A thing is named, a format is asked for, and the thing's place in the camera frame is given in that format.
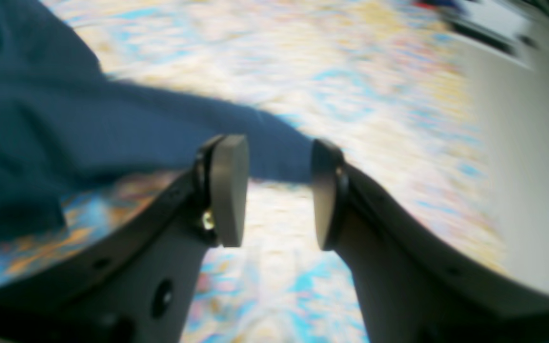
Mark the dark navy t-shirt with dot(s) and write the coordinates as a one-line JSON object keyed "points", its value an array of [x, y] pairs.
{"points": [[66, 128]]}

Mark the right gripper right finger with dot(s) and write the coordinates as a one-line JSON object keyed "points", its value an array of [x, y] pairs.
{"points": [[411, 286]]}

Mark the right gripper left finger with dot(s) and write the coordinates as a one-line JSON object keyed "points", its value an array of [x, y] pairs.
{"points": [[136, 285]]}

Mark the patterned tile tablecloth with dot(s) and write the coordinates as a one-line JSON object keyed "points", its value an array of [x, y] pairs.
{"points": [[380, 78]]}

